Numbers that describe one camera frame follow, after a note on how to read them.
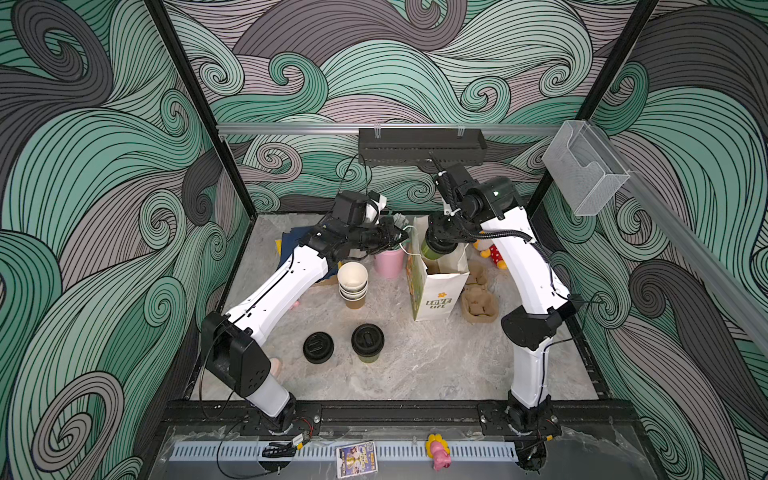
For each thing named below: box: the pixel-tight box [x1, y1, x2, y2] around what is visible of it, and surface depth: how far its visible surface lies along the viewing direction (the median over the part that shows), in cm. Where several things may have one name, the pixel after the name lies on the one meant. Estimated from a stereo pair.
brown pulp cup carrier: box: [461, 259, 499, 324], surface depth 92 cm
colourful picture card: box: [336, 441, 378, 479], surface depth 68 cm
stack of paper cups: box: [337, 261, 369, 310], surface depth 86 cm
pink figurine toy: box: [425, 433, 452, 471], surface depth 69 cm
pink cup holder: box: [373, 248, 405, 279], surface depth 101 cm
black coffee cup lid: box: [351, 323, 385, 357], surface depth 77 cm
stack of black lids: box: [303, 331, 335, 365], surface depth 85 cm
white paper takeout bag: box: [405, 216, 471, 322], surface depth 79 cm
